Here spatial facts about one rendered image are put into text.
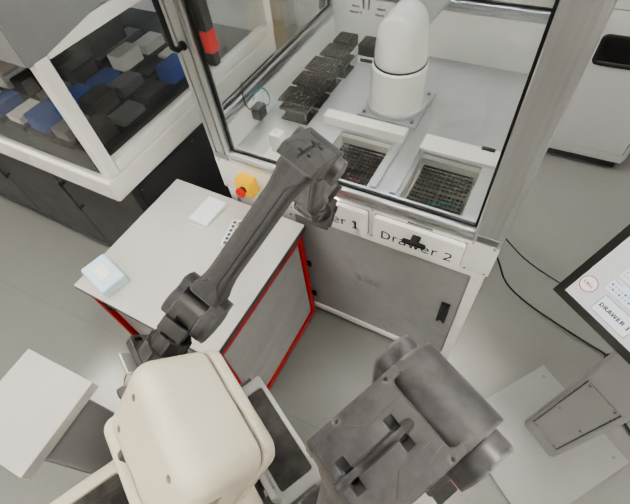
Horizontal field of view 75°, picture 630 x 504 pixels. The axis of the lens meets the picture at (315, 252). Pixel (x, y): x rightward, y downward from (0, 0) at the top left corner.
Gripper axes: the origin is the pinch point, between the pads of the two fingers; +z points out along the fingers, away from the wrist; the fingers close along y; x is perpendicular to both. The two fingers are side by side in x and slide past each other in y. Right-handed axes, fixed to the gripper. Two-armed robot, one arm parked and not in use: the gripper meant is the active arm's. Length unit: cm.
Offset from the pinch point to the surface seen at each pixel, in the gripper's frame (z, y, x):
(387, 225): 0.2, 2.6, -18.8
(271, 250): 4.2, -18.5, 18.2
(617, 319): -16, -2, -80
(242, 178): 0.8, 2.4, 36.6
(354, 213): 0.0, 3.0, -7.4
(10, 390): -40, -82, 65
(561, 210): 144, 50, -86
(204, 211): 6, -14, 51
